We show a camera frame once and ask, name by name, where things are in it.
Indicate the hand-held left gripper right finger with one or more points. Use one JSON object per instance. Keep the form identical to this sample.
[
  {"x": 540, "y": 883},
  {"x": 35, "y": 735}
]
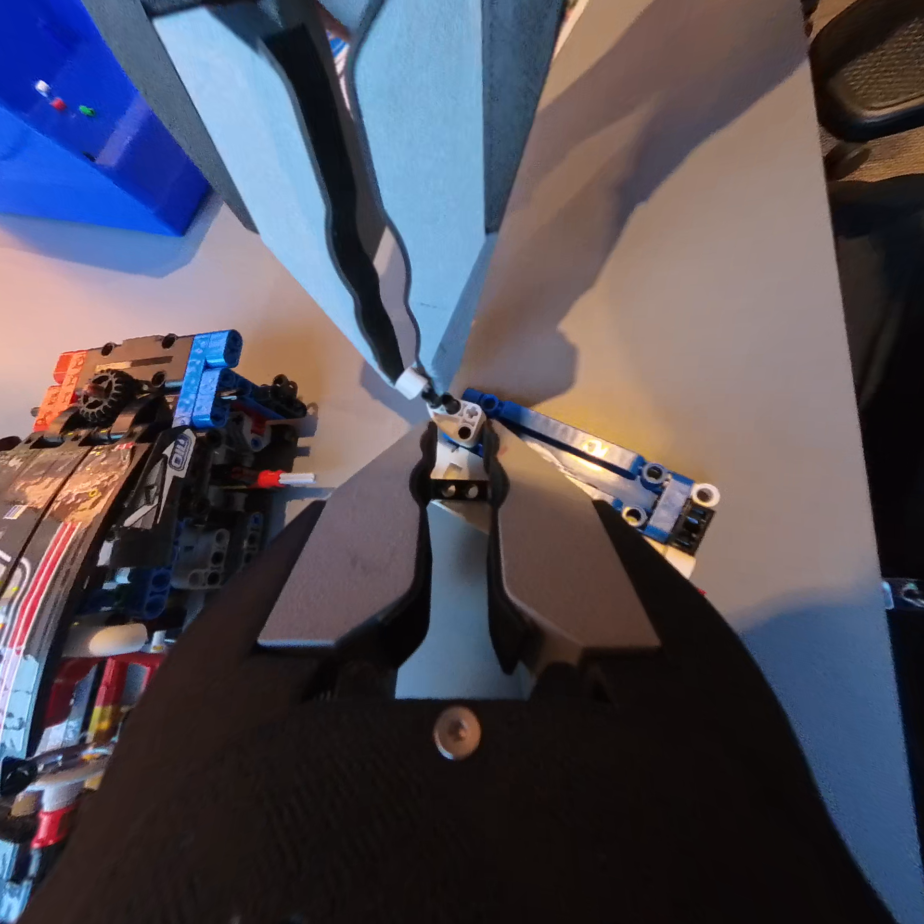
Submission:
[{"x": 570, "y": 577}]

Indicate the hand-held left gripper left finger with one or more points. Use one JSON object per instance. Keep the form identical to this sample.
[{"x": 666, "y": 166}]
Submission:
[{"x": 346, "y": 570}]

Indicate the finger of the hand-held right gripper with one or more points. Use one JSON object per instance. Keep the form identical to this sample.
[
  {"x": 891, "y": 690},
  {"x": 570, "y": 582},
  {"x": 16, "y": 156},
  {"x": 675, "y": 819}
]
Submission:
[
  {"x": 426, "y": 144},
  {"x": 238, "y": 130}
]

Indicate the blue white brick assembly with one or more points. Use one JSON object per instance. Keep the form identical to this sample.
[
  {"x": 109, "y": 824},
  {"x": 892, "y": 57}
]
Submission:
[{"x": 577, "y": 455}]

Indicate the white angled brick beam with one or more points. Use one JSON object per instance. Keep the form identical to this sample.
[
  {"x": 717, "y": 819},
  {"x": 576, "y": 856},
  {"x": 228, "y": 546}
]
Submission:
[{"x": 410, "y": 382}]

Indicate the blue plastic bin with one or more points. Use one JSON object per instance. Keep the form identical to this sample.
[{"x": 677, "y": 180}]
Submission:
[{"x": 86, "y": 159}]

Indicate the brick race car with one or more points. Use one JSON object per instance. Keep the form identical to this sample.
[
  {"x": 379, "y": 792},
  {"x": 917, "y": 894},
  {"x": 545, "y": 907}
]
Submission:
[{"x": 108, "y": 469}]

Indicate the black mesh office chair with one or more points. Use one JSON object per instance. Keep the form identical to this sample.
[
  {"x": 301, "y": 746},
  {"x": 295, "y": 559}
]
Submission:
[{"x": 873, "y": 72}]

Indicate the person's black jacket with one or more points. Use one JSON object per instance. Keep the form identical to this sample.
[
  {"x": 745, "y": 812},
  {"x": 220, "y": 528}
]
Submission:
[{"x": 902, "y": 722}]

